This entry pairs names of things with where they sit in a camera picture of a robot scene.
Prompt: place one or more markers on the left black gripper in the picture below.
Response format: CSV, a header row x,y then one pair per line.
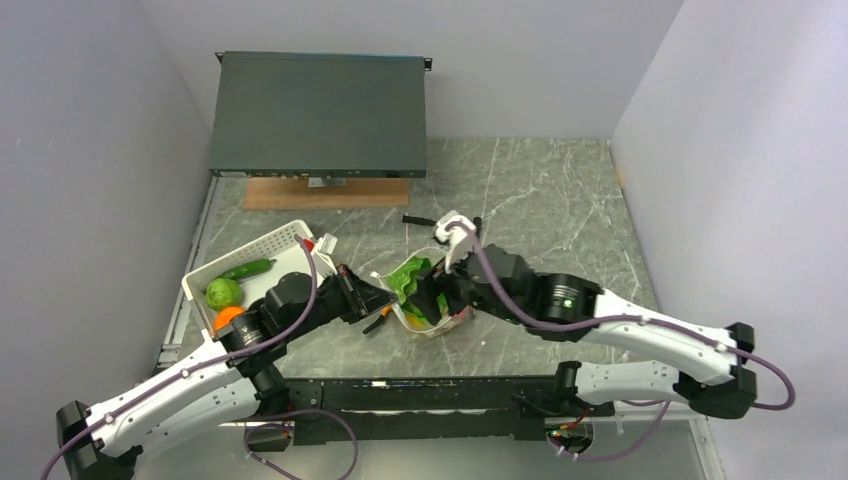
x,y
372,296

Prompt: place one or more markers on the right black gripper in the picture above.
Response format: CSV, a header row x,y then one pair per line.
x,y
428,289

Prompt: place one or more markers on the clear dotted zip bag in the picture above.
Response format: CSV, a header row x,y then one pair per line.
x,y
433,312

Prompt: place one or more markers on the white perforated plastic basket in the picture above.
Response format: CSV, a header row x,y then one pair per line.
x,y
280,248

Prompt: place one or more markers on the yellow lemon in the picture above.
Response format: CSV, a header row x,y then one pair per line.
x,y
415,323

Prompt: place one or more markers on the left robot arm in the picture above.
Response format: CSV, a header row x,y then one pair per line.
x,y
231,376

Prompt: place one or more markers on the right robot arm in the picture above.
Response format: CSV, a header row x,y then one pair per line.
x,y
702,367

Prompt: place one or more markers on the green cucumber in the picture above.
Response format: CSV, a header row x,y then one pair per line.
x,y
248,269

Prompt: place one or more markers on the orange fruit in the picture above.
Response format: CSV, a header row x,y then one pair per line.
x,y
226,315

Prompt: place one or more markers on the wooden board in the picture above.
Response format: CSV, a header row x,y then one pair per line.
x,y
280,194

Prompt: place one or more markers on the green lime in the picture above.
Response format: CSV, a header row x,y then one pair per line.
x,y
222,293

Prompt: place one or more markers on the dark green rack server box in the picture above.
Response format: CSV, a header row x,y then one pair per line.
x,y
320,115

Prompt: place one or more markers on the orange handled pliers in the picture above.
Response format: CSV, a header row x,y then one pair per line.
x,y
379,321

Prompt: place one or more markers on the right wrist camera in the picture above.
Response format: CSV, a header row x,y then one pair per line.
x,y
455,231

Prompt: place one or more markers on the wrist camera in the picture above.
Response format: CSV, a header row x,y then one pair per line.
x,y
323,250
455,231

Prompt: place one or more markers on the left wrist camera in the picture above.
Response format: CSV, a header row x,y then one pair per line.
x,y
323,250

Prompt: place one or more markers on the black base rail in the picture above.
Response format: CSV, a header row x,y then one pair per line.
x,y
312,412

